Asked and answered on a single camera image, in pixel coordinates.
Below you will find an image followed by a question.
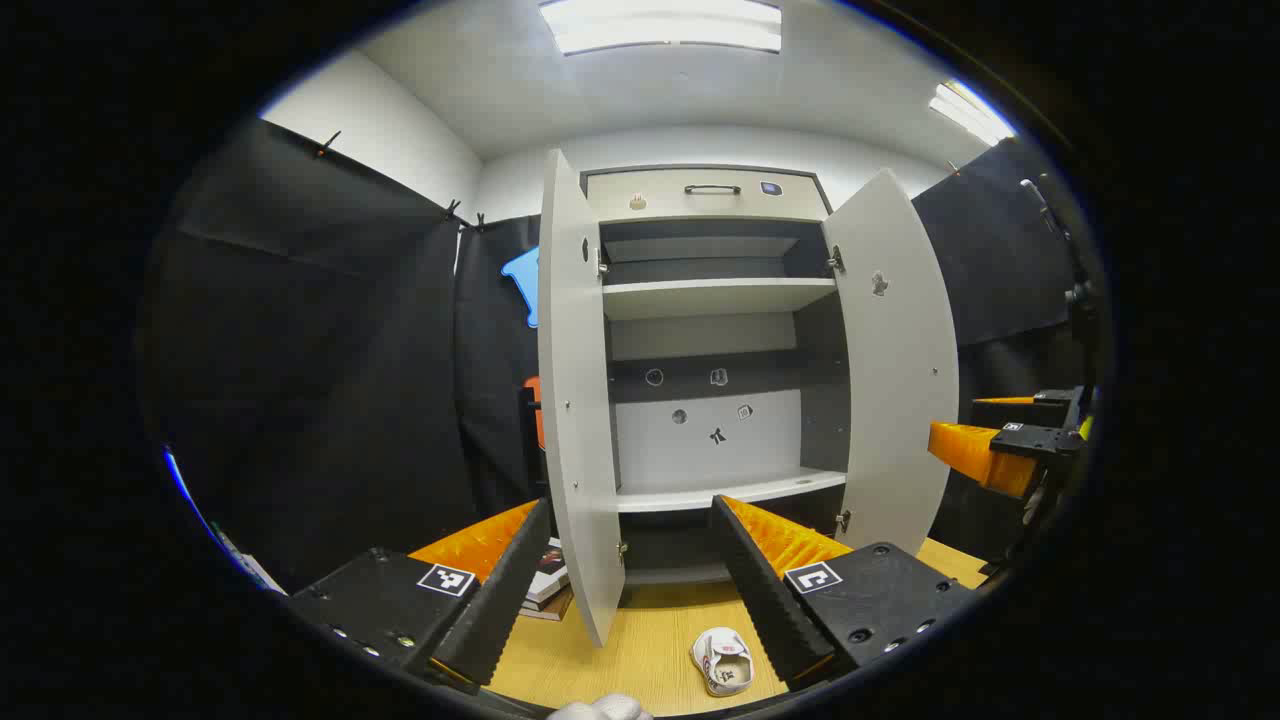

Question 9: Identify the beige cabinet drawer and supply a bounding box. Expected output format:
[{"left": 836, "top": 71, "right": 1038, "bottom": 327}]
[{"left": 585, "top": 168, "right": 831, "bottom": 223}]

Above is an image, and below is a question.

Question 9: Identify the grey shoe cabinet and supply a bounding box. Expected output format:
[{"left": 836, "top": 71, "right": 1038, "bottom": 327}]
[{"left": 580, "top": 165, "right": 851, "bottom": 586}]

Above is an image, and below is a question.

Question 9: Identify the white shoe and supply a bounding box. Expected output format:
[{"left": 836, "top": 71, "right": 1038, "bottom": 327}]
[{"left": 690, "top": 627, "right": 754, "bottom": 698}]

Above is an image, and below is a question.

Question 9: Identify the grey shoe cabinet door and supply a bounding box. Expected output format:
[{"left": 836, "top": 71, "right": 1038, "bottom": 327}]
[
  {"left": 538, "top": 148, "right": 626, "bottom": 648},
  {"left": 822, "top": 168, "right": 959, "bottom": 556}
]

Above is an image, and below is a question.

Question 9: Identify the black backdrop cloth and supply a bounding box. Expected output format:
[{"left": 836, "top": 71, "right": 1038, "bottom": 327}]
[{"left": 140, "top": 115, "right": 1101, "bottom": 591}]

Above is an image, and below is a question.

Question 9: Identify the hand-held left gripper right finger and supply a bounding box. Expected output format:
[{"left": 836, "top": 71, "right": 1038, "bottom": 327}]
[{"left": 708, "top": 494, "right": 979, "bottom": 693}]

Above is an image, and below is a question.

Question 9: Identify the ceiling light panel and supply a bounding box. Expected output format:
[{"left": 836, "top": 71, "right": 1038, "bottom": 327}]
[
  {"left": 540, "top": 0, "right": 783, "bottom": 56},
  {"left": 930, "top": 80, "right": 1016, "bottom": 147}
]

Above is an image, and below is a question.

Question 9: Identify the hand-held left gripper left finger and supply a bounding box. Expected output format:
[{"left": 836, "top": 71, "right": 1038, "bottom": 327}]
[{"left": 288, "top": 497, "right": 553, "bottom": 691}]

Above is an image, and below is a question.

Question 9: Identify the book with photo cover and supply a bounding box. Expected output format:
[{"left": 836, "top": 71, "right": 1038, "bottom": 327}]
[{"left": 530, "top": 538, "right": 571, "bottom": 601}]

